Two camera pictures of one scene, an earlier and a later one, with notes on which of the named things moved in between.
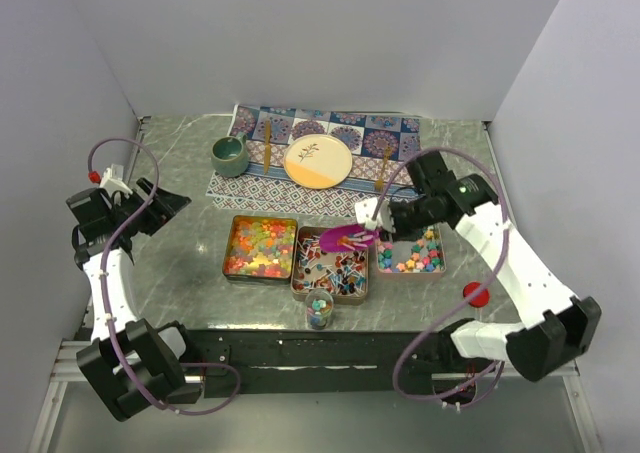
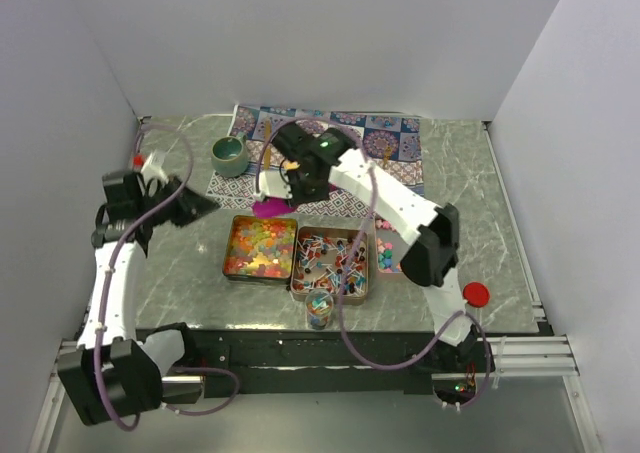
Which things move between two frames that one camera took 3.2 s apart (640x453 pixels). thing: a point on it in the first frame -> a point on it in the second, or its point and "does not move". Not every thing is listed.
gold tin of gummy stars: [261, 250] does not move
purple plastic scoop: [347, 238] -> [269, 207]
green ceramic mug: [229, 155] does not move
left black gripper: [162, 207] -> [190, 205]
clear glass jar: [319, 305] does not move
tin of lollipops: [344, 274] does not move
